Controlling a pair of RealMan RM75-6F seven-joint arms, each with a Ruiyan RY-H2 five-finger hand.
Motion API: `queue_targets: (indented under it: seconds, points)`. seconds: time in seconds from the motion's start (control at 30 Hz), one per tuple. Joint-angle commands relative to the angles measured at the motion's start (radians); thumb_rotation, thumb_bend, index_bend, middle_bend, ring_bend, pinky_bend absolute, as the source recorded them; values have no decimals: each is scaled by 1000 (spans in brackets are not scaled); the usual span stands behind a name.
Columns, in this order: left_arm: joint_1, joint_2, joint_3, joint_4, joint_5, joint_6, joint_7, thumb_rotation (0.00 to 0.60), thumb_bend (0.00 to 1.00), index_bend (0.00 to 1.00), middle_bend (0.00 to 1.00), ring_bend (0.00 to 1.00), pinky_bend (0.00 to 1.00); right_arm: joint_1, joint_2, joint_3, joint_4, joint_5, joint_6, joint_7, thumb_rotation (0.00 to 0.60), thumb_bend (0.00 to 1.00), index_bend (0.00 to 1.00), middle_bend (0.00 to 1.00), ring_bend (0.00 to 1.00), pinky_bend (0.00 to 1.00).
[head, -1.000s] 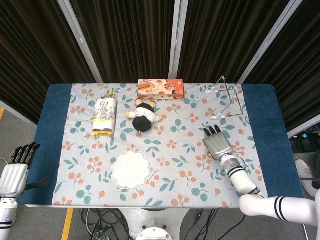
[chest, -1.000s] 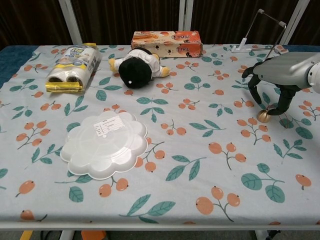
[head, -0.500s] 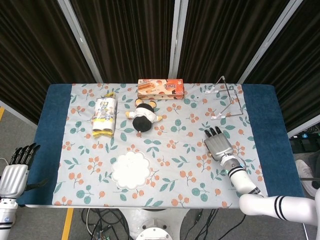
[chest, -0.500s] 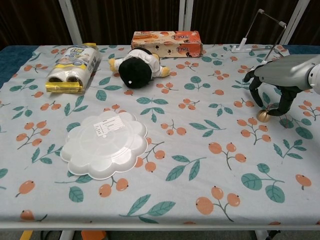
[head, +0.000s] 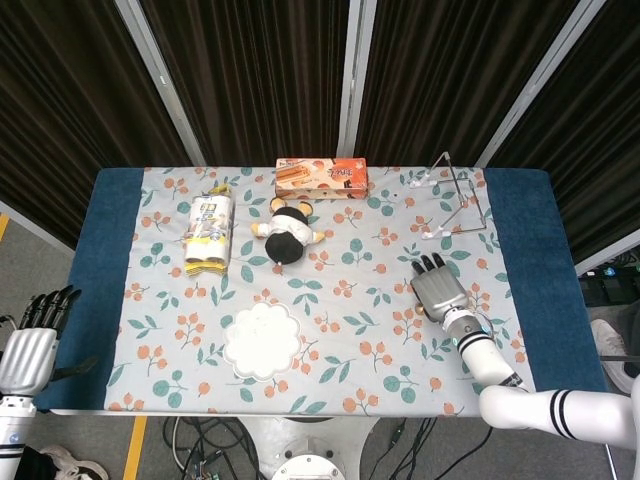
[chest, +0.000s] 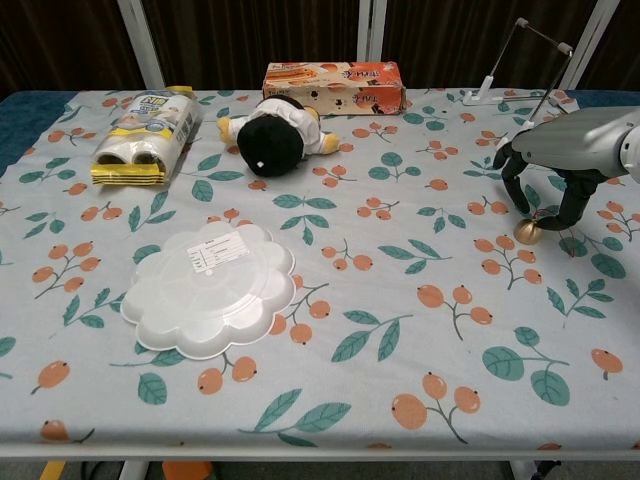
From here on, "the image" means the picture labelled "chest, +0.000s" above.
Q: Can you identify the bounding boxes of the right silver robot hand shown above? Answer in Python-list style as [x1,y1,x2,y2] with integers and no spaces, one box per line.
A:
[492,106,634,233]

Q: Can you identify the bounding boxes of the small gold bell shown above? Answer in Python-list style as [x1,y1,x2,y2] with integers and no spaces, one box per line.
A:
[514,207,585,259]

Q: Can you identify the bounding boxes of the dark curtain panel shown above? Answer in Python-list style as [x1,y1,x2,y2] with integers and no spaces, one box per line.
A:
[597,0,640,86]
[142,0,362,89]
[0,0,146,94]
[382,0,599,91]

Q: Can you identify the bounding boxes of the orange snack box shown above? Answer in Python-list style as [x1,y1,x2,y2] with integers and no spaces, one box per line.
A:
[262,60,405,117]

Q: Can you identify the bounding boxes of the floral printed tablecloth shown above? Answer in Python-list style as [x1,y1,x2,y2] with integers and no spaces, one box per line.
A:
[0,88,640,449]

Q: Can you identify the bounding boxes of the black-headed plush toy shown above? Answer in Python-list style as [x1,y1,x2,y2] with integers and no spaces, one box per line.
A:
[216,96,342,177]

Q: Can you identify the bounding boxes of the white flower-shaped plastic plate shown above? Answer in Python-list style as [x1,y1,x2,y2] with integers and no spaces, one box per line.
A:
[121,221,297,361]

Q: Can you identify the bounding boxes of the yellow white bag roll pack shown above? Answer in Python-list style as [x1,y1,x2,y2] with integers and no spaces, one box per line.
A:
[89,84,204,187]

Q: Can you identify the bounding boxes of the orange object under table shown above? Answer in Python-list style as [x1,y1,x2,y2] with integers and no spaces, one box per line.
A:
[162,460,214,480]

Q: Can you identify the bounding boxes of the white table leg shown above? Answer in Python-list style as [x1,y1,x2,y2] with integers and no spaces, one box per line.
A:
[119,459,149,480]

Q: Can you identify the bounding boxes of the metal wire stand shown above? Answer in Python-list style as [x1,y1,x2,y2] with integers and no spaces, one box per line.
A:
[462,17,581,135]

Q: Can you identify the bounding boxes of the white frame post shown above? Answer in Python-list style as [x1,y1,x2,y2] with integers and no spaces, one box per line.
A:
[117,0,167,91]
[564,0,622,92]
[357,0,389,64]

